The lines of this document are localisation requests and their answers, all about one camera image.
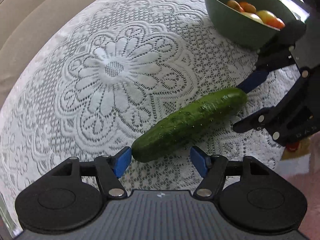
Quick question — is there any green cucumber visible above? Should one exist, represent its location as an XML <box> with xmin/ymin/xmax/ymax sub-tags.
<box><xmin>132</xmin><ymin>87</ymin><xmax>247</xmax><ymax>163</ymax></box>

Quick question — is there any beige sofa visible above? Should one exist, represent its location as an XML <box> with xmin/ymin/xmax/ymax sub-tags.
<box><xmin>1</xmin><ymin>0</ymin><xmax>96</xmax><ymax>103</ymax></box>

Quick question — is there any orange mandarin back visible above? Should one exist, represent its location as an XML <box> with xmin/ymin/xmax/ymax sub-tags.
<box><xmin>239</xmin><ymin>1</ymin><xmax>257</xmax><ymax>14</ymax></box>

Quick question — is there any white lace tablecloth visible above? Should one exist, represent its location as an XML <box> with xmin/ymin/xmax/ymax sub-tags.
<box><xmin>0</xmin><ymin>0</ymin><xmax>308</xmax><ymax>230</ymax></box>

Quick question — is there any yellow apple in bowl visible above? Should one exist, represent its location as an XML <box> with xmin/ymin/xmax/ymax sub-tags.
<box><xmin>242</xmin><ymin>12</ymin><xmax>264</xmax><ymax>24</ymax></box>

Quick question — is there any orange mandarin front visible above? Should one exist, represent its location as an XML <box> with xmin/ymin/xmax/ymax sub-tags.
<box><xmin>265</xmin><ymin>18</ymin><xmax>285</xmax><ymax>30</ymax></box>

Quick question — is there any orange mandarin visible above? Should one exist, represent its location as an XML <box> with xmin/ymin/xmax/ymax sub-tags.
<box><xmin>265</xmin><ymin>18</ymin><xmax>285</xmax><ymax>30</ymax></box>
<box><xmin>239</xmin><ymin>1</ymin><xmax>257</xmax><ymax>14</ymax></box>

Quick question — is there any green plastic colander bowl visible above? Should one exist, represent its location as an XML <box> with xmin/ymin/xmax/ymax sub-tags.
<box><xmin>204</xmin><ymin>0</ymin><xmax>306</xmax><ymax>50</ymax></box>

